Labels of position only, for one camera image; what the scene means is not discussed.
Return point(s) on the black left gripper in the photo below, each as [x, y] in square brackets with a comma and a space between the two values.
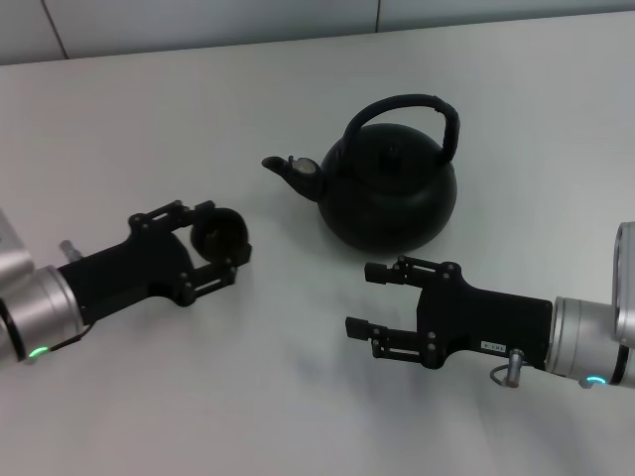
[134, 273]

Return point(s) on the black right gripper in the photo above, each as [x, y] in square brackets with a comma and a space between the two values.
[491, 322]

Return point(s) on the small dark teacup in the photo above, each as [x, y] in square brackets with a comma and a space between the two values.
[220, 238]

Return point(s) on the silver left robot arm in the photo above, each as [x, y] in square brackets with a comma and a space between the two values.
[44, 312]

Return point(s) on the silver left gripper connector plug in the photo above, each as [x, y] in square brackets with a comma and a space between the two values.
[70, 249]

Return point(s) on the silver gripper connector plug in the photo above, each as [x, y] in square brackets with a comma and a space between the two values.
[514, 368]
[70, 249]

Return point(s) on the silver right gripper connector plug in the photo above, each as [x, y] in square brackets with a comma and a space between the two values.
[514, 368]

